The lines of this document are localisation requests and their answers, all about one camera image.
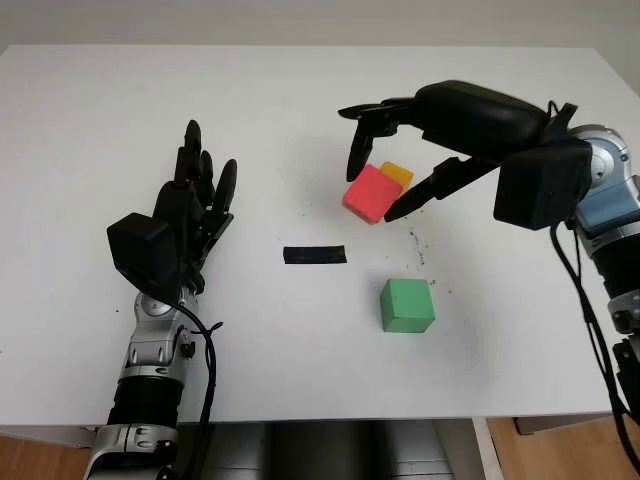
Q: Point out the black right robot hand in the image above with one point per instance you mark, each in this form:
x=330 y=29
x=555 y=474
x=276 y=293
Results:
x=475 y=120

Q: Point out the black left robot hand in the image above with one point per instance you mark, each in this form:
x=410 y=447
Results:
x=192 y=200

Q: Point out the yellow wooden block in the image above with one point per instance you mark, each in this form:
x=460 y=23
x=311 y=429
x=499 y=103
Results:
x=398 y=173

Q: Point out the red wooden block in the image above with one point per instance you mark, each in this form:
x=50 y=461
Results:
x=370 y=192

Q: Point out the green wooden block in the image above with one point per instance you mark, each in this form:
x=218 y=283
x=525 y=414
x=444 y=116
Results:
x=407 y=305

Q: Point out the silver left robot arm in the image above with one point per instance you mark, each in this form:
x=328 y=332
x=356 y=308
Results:
x=150 y=350

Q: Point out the black tape strip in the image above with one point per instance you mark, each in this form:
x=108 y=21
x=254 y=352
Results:
x=315 y=255

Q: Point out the dark robot torso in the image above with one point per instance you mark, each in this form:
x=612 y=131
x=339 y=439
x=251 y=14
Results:
x=340 y=450

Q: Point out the white table leg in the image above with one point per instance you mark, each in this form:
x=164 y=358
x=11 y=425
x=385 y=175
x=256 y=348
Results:
x=487 y=450

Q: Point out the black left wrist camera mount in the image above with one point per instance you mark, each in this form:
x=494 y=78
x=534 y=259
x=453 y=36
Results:
x=142 y=250

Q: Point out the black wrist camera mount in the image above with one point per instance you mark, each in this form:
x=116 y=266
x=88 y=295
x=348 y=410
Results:
x=142 y=250
x=542 y=185

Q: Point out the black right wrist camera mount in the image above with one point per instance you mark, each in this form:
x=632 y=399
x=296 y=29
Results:
x=542 y=185

